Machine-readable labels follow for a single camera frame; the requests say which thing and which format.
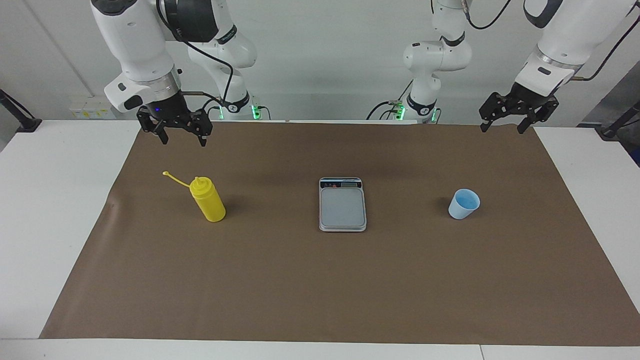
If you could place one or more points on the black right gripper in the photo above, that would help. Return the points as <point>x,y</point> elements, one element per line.
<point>167,107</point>

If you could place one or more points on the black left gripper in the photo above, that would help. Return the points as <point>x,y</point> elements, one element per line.
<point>530,97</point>

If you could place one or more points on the yellow squeeze bottle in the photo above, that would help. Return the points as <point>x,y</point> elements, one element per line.
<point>212,205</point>

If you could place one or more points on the light blue plastic cup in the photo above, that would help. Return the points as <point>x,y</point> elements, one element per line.
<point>460,210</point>

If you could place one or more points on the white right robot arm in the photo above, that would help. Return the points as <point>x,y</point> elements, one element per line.
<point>135,45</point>

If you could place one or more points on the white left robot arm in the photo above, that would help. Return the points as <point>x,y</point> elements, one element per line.
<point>565,45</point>

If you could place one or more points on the silver digital kitchen scale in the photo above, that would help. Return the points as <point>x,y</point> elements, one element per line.
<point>342,210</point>

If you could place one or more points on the brown paper table mat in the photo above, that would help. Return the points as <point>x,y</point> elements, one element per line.
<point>320,290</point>

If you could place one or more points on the white wall outlet strip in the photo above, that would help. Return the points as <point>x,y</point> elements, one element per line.
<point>85,111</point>

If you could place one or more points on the black table clamp mount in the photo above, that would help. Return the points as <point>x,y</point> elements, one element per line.
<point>612,131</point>
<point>27,124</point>

